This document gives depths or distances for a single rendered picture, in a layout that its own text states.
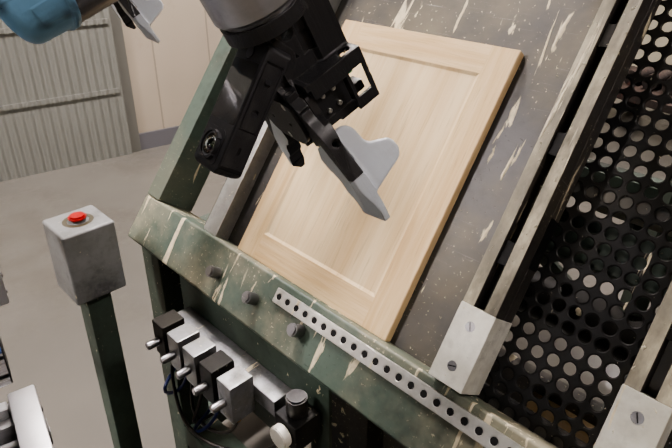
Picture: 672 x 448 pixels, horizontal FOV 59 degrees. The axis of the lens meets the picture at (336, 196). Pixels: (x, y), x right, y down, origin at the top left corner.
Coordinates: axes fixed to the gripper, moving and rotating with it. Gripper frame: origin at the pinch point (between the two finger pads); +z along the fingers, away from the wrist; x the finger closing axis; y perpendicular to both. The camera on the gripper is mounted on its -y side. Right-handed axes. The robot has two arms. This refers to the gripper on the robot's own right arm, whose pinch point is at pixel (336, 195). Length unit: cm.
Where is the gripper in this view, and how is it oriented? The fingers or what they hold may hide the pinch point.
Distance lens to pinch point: 58.8
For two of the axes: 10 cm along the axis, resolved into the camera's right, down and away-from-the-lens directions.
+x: -5.6, -3.7, 7.4
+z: 3.8, 6.8, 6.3
